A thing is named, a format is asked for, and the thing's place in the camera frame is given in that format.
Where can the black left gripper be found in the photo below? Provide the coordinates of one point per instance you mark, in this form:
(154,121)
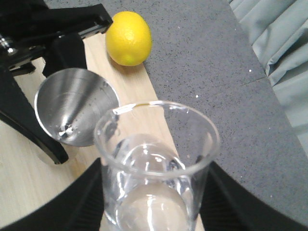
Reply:
(29,29)

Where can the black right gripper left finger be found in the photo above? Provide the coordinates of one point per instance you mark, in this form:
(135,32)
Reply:
(78,208)

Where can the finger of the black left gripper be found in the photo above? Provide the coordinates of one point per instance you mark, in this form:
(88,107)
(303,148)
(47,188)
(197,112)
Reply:
(17,112)

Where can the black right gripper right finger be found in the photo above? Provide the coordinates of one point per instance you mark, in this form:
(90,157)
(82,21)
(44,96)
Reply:
(227,206)

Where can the steel double jigger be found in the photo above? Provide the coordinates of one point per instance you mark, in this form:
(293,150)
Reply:
(70,102)

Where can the glass beaker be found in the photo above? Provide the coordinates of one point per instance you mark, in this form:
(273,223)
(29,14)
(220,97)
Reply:
(156,157)

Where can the yellow lemon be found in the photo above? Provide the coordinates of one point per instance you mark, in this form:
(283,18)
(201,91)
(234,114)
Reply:
(128,40)

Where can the grey curtain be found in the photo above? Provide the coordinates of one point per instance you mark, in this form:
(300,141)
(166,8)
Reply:
(278,33)

